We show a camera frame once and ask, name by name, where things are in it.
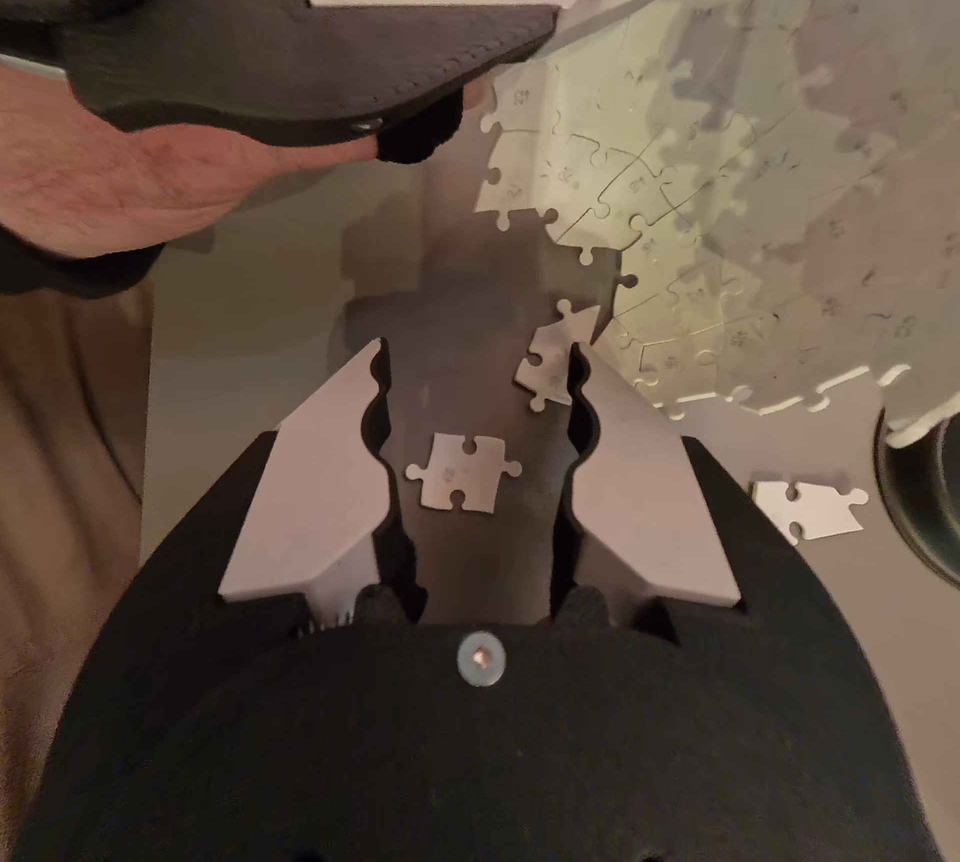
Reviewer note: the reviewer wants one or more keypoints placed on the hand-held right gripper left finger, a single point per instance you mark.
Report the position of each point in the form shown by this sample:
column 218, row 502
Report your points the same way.
column 315, row 494

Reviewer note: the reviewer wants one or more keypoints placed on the person's left hand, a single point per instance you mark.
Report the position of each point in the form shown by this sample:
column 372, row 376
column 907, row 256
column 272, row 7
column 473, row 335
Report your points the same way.
column 127, row 179

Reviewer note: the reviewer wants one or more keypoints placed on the black round container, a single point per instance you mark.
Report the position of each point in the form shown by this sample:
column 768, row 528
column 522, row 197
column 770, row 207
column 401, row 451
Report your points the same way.
column 934, row 502

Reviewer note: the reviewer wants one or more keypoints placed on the white puzzle piece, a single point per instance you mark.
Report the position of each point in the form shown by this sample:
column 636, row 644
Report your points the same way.
column 814, row 513
column 459, row 476
column 551, row 367

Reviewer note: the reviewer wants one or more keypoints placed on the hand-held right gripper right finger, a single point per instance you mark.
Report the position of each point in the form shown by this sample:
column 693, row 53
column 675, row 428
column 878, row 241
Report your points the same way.
column 645, row 509

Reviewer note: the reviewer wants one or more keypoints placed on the person's tan clothing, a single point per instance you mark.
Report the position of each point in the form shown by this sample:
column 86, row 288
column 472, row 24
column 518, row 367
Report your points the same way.
column 67, row 464

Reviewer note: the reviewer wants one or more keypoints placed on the partly built puzzle ball shell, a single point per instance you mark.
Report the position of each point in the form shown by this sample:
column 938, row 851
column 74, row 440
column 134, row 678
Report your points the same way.
column 750, row 202

